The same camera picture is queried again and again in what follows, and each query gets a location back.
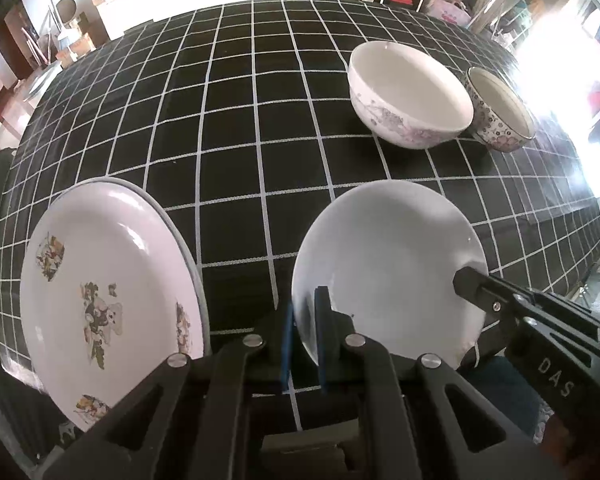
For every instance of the black checked tablecloth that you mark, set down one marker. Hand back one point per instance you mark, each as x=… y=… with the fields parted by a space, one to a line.
x=230 y=125

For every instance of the pink bag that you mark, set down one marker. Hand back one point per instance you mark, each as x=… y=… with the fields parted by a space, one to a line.
x=449 y=12

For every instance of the small dark patterned bowl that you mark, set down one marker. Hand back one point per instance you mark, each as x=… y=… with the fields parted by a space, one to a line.
x=500 y=110

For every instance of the white mop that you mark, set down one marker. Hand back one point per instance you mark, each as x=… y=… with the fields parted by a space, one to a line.
x=72 y=30

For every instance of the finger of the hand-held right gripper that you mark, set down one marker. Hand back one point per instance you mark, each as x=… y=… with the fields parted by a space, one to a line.
x=475 y=287

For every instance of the white bowl with purple print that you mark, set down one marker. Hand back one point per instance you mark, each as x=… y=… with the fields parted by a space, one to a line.
x=385 y=260

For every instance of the person's dark blue pants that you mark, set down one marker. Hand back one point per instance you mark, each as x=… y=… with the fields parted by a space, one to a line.
x=505 y=395

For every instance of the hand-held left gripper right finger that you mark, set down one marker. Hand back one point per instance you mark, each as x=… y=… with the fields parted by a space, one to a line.
x=322 y=340

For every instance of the bear print white plate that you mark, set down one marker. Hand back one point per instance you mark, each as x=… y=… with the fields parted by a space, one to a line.
x=130 y=270

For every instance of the white bowl with floral print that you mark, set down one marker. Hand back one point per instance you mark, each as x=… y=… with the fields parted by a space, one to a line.
x=410 y=90

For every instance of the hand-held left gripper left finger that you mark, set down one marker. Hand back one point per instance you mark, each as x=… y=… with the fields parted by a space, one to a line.
x=286 y=350

